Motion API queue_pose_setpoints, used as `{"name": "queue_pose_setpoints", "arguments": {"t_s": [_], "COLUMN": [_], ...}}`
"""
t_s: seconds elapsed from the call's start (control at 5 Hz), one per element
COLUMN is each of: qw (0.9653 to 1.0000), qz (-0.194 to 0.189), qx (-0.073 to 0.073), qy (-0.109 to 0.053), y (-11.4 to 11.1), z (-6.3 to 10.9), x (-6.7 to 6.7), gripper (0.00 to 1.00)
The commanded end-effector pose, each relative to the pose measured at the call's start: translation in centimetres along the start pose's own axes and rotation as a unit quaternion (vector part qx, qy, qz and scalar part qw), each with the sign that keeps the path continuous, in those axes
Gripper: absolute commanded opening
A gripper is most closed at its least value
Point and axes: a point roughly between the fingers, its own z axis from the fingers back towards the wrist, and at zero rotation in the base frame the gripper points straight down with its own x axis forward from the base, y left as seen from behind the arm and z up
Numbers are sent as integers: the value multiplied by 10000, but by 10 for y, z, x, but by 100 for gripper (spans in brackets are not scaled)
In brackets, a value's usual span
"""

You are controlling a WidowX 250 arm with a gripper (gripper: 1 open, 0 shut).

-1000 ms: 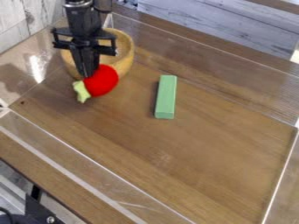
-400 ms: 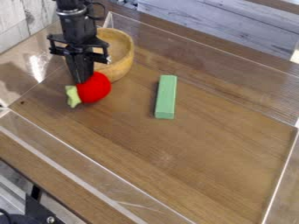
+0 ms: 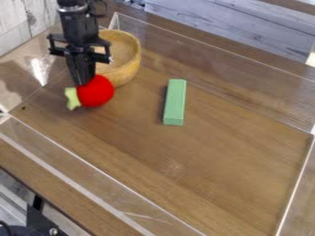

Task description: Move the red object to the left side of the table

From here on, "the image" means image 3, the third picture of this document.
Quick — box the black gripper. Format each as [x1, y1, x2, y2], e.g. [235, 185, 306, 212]
[47, 34, 112, 86]

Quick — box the red plush strawberry toy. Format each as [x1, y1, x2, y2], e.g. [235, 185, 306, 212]
[64, 75, 115, 111]

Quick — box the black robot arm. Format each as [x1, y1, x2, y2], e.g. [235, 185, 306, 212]
[47, 0, 112, 86]

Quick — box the wooden bowl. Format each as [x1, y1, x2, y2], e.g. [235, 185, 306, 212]
[96, 29, 141, 88]

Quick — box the green rectangular block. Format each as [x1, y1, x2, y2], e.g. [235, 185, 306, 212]
[163, 78, 187, 125]

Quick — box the clear acrylic tray wall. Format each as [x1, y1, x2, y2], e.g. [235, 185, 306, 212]
[0, 13, 315, 236]

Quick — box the black clamp bracket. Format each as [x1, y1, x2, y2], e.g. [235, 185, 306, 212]
[0, 196, 71, 236]

